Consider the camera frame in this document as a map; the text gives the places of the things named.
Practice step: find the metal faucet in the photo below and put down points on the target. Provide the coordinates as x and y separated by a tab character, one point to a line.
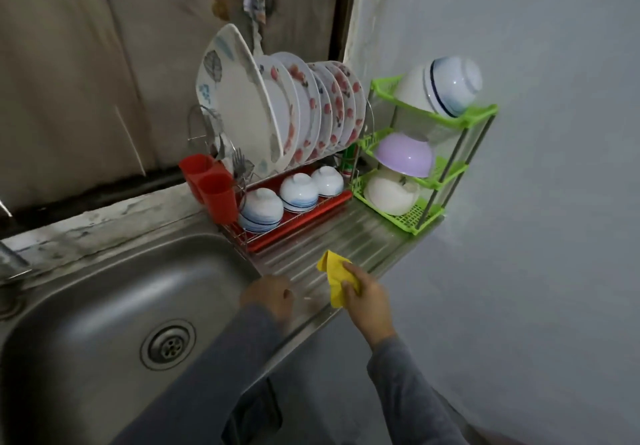
10	270

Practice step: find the person's right hand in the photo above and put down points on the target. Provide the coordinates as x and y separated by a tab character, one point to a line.
368	305

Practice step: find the person's left hand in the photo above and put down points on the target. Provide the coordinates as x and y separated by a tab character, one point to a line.
270	295

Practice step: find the green plastic shelf rack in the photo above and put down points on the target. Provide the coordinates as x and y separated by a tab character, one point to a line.
420	215

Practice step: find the purple plastic bowl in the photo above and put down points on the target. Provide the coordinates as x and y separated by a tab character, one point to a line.
405	152

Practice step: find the white hanging cloth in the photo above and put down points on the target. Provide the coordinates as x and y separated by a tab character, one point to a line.
255	0

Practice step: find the dark square container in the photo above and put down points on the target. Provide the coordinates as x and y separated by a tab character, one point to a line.
255	415

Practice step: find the cream plastic bowl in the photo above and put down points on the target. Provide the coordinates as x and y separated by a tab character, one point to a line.
390	192

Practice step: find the stainless steel sink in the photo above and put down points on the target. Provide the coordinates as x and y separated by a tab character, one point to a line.
120	320

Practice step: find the person's right forearm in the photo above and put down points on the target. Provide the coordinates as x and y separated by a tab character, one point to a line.
415	395

